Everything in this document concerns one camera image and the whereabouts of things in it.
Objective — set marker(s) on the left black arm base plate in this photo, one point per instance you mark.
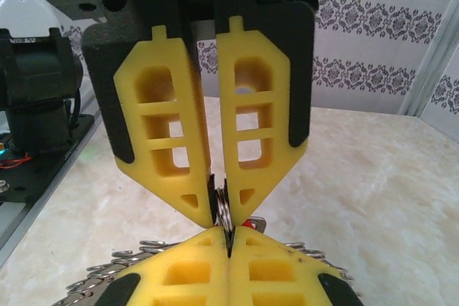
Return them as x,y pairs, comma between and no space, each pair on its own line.
43,177

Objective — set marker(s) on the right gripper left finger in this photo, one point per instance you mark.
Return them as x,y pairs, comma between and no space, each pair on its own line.
201,284

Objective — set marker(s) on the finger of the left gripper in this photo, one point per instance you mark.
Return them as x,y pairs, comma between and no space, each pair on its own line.
283,105
125,112

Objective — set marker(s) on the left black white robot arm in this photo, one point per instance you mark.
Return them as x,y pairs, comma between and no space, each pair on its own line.
32,80

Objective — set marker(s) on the red key tag with key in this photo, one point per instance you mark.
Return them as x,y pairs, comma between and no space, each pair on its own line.
258,224

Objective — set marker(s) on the aluminium mounting rail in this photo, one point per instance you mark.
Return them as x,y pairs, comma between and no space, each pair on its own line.
21,223

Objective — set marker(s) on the grey keyring disc with rings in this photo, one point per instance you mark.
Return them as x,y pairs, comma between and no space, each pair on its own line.
221,209

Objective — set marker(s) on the aluminium frame post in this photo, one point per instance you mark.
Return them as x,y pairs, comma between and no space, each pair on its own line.
426,80

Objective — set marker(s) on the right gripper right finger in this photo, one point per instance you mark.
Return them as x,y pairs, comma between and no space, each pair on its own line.
279,284

